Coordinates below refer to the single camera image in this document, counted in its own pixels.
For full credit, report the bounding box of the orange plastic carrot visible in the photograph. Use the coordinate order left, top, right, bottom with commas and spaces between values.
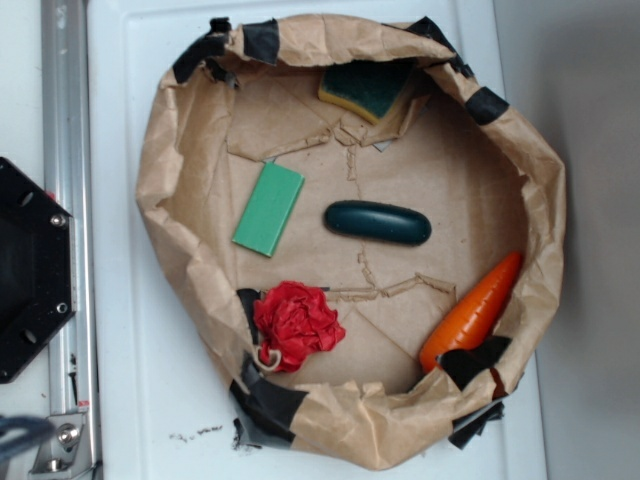
419, 251, 523, 374

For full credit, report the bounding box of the brown paper bag bin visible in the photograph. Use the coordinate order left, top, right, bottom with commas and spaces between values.
136, 14, 566, 470

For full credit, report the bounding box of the dark green oval cucumber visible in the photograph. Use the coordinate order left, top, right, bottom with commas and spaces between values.
324, 200, 432, 246

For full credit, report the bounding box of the green rectangular block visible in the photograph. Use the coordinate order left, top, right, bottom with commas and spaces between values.
232, 162, 305, 257

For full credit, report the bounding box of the red crumpled paper ball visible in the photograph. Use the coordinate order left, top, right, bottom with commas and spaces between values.
253, 281, 346, 373

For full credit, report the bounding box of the green and yellow sponge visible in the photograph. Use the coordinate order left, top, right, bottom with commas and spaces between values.
318, 59, 415, 125

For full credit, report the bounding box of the white tray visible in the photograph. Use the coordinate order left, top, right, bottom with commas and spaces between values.
85, 0, 549, 480

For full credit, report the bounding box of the aluminium frame rail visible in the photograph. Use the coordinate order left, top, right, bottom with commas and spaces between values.
29, 1, 102, 479

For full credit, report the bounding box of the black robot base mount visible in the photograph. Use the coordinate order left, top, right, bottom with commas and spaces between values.
1, 158, 75, 384

